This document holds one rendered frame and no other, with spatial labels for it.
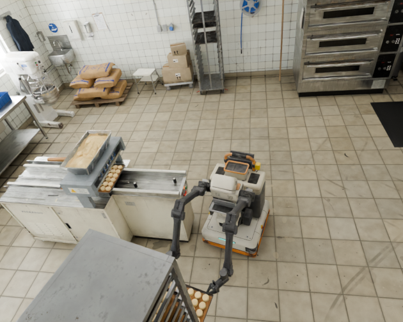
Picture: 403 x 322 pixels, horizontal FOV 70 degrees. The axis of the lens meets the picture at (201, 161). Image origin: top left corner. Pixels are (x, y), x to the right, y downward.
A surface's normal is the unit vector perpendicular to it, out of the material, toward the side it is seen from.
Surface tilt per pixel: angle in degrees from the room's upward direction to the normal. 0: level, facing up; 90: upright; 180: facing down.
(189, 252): 0
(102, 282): 0
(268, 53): 90
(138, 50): 90
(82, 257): 0
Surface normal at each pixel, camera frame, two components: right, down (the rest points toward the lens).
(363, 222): -0.13, -0.73
